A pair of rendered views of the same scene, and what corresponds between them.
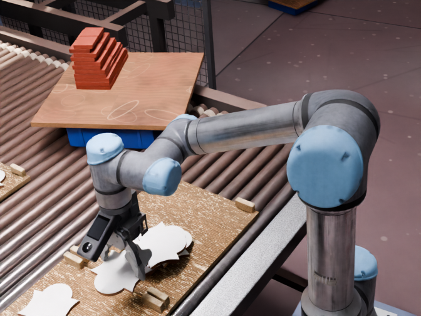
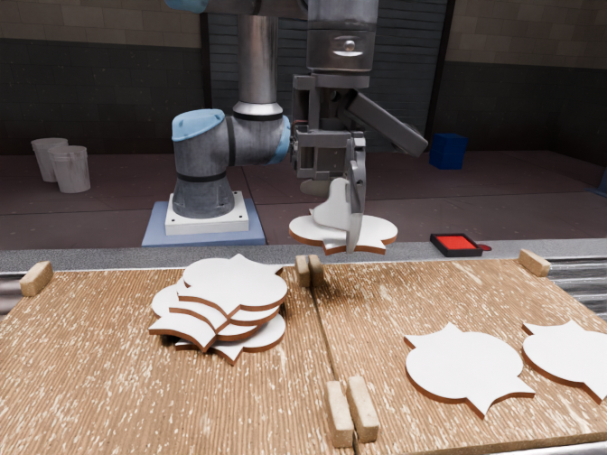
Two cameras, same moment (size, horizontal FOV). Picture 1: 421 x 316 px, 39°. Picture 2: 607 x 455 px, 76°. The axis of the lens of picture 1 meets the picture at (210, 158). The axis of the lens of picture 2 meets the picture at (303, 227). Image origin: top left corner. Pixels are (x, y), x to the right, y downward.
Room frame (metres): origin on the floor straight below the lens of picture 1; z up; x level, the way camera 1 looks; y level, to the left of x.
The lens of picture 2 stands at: (1.36, 0.52, 1.27)
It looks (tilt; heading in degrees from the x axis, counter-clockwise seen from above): 24 degrees down; 223
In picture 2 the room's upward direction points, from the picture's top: 3 degrees clockwise
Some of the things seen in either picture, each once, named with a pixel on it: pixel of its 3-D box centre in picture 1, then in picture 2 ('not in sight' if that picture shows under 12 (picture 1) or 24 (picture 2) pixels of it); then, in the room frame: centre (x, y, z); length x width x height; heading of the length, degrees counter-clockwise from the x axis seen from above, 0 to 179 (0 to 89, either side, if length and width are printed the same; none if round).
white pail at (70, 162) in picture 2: not in sight; (71, 169); (0.34, -3.38, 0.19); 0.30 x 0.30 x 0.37
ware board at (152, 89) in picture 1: (124, 86); not in sight; (1.86, 0.28, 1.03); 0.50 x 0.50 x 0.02; 79
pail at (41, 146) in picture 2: not in sight; (53, 160); (0.37, -3.81, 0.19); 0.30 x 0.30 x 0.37
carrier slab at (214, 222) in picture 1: (166, 234); (159, 345); (1.21, 0.14, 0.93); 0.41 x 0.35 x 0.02; 142
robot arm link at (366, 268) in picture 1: (348, 279); (202, 140); (0.87, -0.28, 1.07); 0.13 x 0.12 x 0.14; 152
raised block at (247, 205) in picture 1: (245, 205); (37, 277); (1.28, -0.09, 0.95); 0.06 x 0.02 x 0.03; 52
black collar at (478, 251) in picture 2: not in sight; (455, 245); (0.63, 0.26, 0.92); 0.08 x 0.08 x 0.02; 52
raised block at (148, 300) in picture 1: (153, 303); (315, 269); (0.95, 0.17, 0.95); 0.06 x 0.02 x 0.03; 52
